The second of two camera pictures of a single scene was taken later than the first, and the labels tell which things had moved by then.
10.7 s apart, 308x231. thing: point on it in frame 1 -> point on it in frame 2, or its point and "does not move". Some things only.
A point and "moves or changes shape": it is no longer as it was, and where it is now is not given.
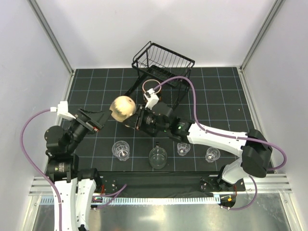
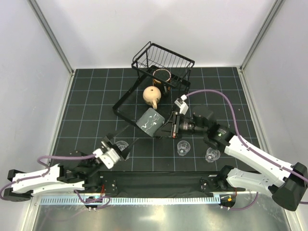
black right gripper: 137,121 -> 175,127
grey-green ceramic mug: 158,157 moves or changes shape
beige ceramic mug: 122,107 moves or changes shape
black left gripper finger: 101,118 -> 110,136
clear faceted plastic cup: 212,154 does not move
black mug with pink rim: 149,83 -> 161,78
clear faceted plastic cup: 183,148 does not move
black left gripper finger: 99,117 -> 125,153
